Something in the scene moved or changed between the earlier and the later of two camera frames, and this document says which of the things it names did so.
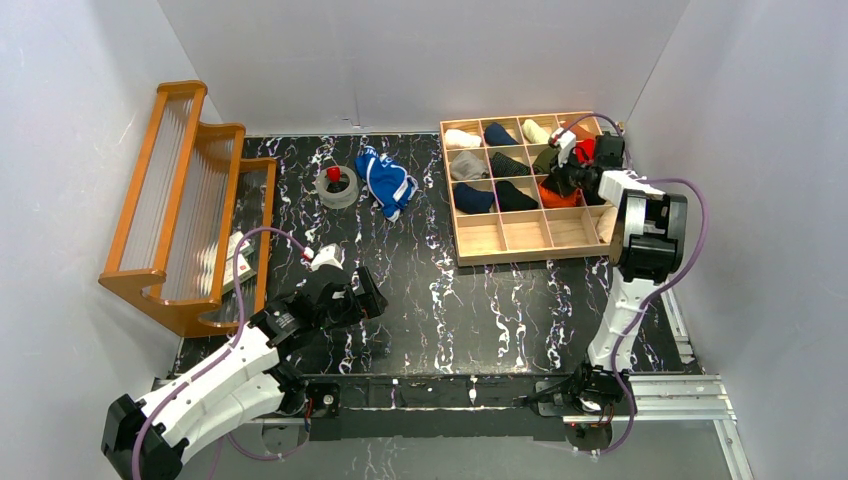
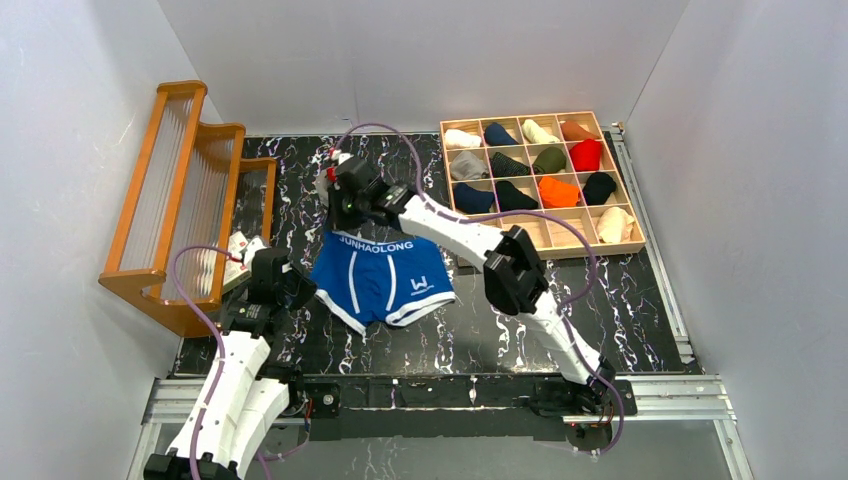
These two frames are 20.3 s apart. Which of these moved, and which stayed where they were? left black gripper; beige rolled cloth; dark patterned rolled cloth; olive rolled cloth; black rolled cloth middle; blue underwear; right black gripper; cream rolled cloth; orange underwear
Moved: blue underwear; left black gripper; right black gripper
Stayed: cream rolled cloth; olive rolled cloth; dark patterned rolled cloth; beige rolled cloth; black rolled cloth middle; orange underwear
